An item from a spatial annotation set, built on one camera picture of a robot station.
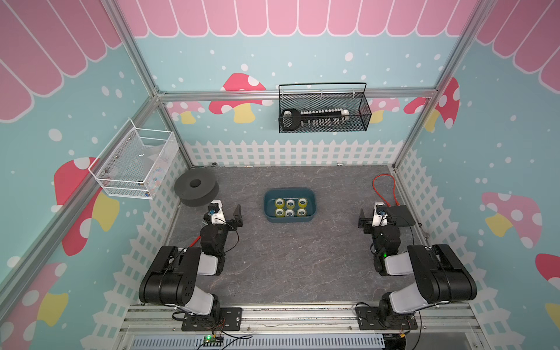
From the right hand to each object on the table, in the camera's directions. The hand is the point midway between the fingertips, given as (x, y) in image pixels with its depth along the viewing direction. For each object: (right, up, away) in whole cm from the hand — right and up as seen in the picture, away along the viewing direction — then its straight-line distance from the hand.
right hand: (375, 208), depth 90 cm
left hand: (-60, +1, -1) cm, 60 cm away
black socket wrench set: (-35, +37, 0) cm, 51 cm away
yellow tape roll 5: (-30, -3, +11) cm, 32 cm away
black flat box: (+19, -5, +16) cm, 25 cm away
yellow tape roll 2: (-35, +1, +14) cm, 37 cm away
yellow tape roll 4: (-40, -3, +10) cm, 41 cm away
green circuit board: (-62, -43, -17) cm, 78 cm away
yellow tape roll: (-40, +1, +14) cm, 42 cm away
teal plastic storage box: (-36, +6, +18) cm, 41 cm away
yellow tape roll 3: (-29, +1, +14) cm, 32 cm away
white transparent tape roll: (-35, -3, +10) cm, 37 cm away
